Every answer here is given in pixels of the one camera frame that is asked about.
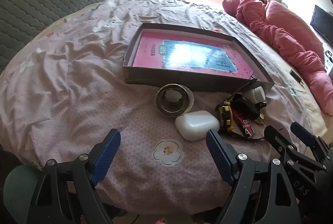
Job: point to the pink printed bedsheet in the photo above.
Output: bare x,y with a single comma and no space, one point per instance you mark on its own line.
78,83

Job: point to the black television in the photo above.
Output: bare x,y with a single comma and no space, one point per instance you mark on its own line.
322,23

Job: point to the green round object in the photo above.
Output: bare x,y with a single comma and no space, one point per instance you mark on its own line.
20,192

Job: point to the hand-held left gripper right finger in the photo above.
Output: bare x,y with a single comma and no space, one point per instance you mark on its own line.
218,153

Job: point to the black yellow wristwatch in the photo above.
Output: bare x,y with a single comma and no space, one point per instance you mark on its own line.
225,114

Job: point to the pink workbook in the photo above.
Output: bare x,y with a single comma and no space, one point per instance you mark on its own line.
151,52

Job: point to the white earbuds case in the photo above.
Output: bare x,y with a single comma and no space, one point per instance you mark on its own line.
195,125

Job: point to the shallow cardboard box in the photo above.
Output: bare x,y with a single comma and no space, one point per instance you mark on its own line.
156,77

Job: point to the white fan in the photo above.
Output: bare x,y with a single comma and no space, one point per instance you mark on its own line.
277,0

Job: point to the pink quilt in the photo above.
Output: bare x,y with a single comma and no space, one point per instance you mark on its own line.
281,26

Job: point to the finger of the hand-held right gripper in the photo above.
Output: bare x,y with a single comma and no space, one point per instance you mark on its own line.
273,135
301,133

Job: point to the white pill bottle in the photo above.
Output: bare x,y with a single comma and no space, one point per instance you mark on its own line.
256,94

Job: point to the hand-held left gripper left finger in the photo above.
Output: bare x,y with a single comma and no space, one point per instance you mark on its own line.
108,156

